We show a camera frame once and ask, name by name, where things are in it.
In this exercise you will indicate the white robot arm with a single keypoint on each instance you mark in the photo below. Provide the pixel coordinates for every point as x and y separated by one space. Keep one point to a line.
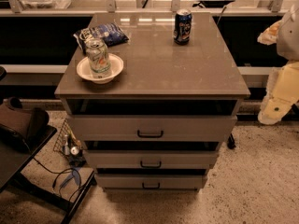
282 89

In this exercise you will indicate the white paper bowl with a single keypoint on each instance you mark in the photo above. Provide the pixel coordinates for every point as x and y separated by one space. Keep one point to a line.
85 72

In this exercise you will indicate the blue pepsi can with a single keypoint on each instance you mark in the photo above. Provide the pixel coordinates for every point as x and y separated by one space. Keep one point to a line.
183 26

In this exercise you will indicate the grey drawer cabinet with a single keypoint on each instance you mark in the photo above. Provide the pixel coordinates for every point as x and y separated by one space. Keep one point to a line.
191 92

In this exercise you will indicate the blue chip bag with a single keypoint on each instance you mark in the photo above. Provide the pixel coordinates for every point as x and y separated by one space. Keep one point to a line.
110 33

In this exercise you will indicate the black side table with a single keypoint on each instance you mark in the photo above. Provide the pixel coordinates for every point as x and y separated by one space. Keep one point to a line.
11 164

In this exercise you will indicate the top drawer black handle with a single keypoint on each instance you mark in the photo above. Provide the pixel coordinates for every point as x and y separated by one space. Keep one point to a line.
150 135

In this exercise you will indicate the drawer black handle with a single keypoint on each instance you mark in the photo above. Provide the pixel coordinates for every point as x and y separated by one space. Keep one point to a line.
150 135
150 186
150 166

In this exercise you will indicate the middle drawer black handle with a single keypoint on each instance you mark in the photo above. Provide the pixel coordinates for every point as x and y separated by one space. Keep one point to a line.
150 166

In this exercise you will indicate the bottom drawer black handle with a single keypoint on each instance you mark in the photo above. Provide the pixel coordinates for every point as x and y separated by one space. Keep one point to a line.
150 186

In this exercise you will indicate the wire basket with items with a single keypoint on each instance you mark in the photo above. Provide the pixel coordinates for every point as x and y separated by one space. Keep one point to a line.
69 146

